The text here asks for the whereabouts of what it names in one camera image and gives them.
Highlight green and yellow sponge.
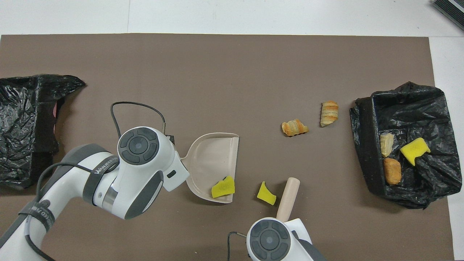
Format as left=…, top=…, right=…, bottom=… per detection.
left=211, top=176, right=236, bottom=199

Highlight dark ribbed panel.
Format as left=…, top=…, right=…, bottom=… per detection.
left=431, top=0, right=464, bottom=21

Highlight yellow sponge piece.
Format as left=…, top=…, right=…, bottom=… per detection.
left=400, top=137, right=431, bottom=166
left=257, top=181, right=277, bottom=206

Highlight striped croissant piece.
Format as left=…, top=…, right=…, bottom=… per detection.
left=320, top=100, right=339, bottom=128
left=281, top=119, right=310, bottom=137
left=380, top=133, right=395, bottom=157

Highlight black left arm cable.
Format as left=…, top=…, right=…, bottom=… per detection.
left=25, top=101, right=175, bottom=261

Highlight beige hand brush black bristles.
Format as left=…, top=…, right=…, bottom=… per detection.
left=276, top=177, right=301, bottom=222

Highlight black trash bag bin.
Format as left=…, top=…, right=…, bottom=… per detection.
left=349, top=81, right=452, bottom=210
left=0, top=74, right=86, bottom=190

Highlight brown bread roll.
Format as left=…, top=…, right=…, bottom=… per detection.
left=384, top=158, right=402, bottom=185

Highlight brown table mat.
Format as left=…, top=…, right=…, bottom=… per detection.
left=0, top=34, right=454, bottom=261

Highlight beige plastic dustpan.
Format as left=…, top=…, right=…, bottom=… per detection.
left=180, top=133, right=240, bottom=204

